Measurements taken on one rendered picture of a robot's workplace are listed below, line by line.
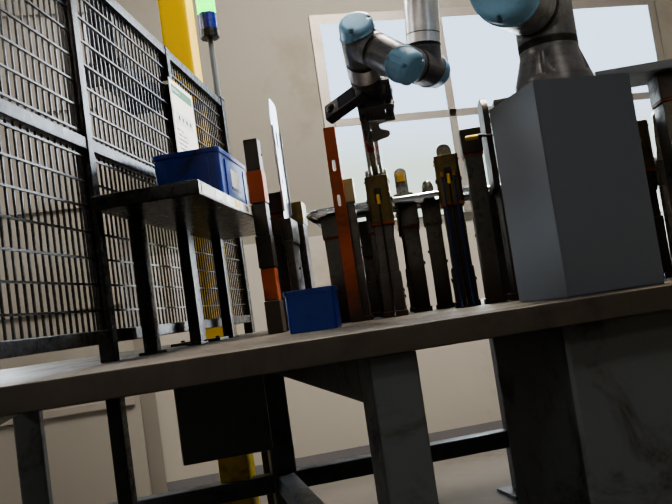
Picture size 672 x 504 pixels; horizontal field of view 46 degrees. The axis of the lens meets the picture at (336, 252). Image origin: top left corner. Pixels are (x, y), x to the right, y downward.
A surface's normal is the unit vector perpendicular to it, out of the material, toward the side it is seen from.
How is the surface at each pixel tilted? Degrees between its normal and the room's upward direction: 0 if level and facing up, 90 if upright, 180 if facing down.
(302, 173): 90
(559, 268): 90
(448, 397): 90
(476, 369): 90
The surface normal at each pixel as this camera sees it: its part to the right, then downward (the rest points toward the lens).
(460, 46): 0.22, -0.10
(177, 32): -0.11, -0.05
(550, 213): -0.97, 0.12
